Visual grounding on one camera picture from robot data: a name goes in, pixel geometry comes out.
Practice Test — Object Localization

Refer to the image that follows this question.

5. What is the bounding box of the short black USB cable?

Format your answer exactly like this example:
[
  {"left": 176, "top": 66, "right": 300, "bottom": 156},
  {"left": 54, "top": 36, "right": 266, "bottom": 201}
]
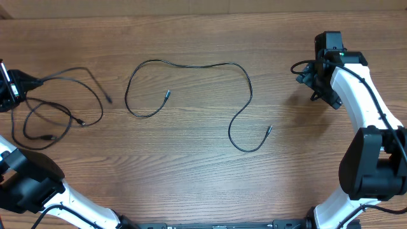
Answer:
[{"left": 10, "top": 97, "right": 86, "bottom": 151}]

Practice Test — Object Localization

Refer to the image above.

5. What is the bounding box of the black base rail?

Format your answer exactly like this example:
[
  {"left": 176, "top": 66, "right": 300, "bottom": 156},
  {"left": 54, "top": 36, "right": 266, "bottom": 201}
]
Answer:
[{"left": 137, "top": 219, "right": 317, "bottom": 229}]

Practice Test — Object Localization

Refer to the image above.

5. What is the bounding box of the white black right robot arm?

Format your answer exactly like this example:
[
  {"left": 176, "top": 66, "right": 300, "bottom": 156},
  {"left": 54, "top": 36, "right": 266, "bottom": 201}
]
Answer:
[{"left": 282, "top": 31, "right": 406, "bottom": 228}]

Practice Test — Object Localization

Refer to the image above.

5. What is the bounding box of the long black USB cable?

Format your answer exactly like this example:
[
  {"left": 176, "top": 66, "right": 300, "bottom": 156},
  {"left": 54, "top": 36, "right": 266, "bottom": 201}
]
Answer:
[{"left": 124, "top": 59, "right": 273, "bottom": 153}]

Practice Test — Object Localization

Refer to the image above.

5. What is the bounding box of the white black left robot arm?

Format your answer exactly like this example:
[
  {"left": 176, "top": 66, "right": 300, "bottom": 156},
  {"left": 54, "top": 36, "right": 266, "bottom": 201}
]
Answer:
[{"left": 1, "top": 59, "right": 141, "bottom": 228}]

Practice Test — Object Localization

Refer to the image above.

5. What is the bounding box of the black USB-A cable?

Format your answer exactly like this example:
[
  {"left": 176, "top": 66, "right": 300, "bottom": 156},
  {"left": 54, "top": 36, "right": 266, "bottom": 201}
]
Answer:
[{"left": 24, "top": 66, "right": 113, "bottom": 128}]

